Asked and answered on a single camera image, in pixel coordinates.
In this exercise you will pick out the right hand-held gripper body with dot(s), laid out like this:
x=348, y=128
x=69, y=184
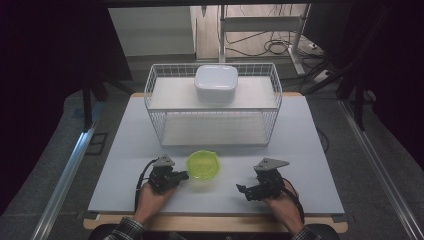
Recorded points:
x=270, y=181

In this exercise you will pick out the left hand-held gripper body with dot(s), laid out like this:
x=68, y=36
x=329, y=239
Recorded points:
x=161, y=176

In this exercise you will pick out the green plastic bowl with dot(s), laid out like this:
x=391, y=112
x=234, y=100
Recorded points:
x=203, y=165

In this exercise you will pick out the white lidded container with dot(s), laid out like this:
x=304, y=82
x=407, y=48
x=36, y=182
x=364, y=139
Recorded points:
x=216, y=83

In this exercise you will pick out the person's left hand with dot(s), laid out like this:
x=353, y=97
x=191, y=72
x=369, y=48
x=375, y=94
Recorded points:
x=151, y=203

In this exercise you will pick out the person's right hand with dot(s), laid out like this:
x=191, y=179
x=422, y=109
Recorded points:
x=285, y=208

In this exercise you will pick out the black metal stand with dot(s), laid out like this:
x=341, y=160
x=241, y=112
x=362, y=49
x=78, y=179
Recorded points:
x=88, y=100
x=358, y=100

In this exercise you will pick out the white power strip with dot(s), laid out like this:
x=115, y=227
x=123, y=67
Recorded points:
x=322, y=76

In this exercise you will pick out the dark curtain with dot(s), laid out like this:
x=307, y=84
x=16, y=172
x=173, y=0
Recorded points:
x=43, y=83
x=400, y=73

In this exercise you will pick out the aluminium rail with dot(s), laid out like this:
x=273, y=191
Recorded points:
x=66, y=173
x=380, y=166

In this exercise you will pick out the white desk frame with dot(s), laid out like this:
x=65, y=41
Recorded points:
x=260, y=23

